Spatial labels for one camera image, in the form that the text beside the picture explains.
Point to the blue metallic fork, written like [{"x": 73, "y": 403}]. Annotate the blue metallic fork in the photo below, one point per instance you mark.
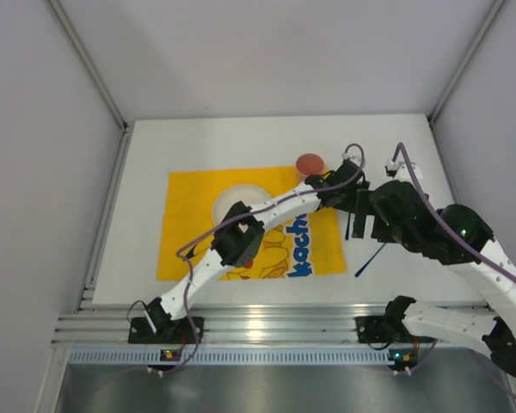
[{"x": 364, "y": 267}]

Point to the cream round plate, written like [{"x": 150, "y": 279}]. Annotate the cream round plate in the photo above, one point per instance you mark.
[{"x": 247, "y": 193}]

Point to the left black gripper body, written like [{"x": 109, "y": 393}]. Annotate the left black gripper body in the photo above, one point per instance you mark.
[{"x": 354, "y": 200}]

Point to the white slotted cable duct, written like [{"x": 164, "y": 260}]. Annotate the white slotted cable duct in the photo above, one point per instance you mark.
[{"x": 231, "y": 357}]

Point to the yellow Pikachu cloth placemat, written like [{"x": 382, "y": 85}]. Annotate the yellow Pikachu cloth placemat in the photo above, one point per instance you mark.
[{"x": 309, "y": 245}]

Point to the orange plastic cup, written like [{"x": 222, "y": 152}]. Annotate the orange plastic cup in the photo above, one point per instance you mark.
[{"x": 309, "y": 164}]

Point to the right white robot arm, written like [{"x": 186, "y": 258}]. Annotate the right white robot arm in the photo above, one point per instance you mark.
[{"x": 459, "y": 239}]

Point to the aluminium mounting rail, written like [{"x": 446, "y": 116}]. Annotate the aluminium mounting rail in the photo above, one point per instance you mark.
[{"x": 232, "y": 324}]

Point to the blue metallic spoon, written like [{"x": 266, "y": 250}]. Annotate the blue metallic spoon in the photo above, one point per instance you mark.
[{"x": 347, "y": 231}]

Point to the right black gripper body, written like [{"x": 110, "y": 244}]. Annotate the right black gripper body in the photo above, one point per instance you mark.
[{"x": 373, "y": 221}]

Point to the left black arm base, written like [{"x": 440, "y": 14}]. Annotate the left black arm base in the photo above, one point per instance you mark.
[{"x": 177, "y": 332}]

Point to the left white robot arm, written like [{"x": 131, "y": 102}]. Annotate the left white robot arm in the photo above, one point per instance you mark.
[{"x": 237, "y": 239}]

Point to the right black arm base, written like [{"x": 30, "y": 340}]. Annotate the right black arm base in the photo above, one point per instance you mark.
[{"x": 375, "y": 331}]

